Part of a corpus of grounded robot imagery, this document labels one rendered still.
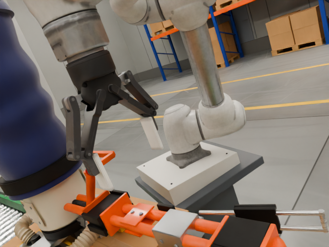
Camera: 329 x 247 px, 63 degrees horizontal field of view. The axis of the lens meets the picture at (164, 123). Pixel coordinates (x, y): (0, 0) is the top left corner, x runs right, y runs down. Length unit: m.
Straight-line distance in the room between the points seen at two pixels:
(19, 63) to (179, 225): 0.54
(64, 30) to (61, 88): 10.67
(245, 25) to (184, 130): 8.37
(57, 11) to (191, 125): 0.93
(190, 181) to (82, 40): 0.89
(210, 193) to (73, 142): 0.87
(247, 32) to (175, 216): 9.11
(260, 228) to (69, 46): 0.39
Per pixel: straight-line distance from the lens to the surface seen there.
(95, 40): 0.44
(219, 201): 1.43
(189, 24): 0.97
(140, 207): 0.61
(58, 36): 0.44
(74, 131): 0.43
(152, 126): 0.52
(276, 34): 7.89
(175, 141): 1.29
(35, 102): 0.76
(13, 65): 0.76
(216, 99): 1.18
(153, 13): 0.95
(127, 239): 0.82
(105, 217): 0.64
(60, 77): 11.16
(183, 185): 1.19
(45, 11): 0.45
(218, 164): 1.27
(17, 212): 2.65
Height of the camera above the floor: 1.40
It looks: 16 degrees down
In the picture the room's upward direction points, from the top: 21 degrees counter-clockwise
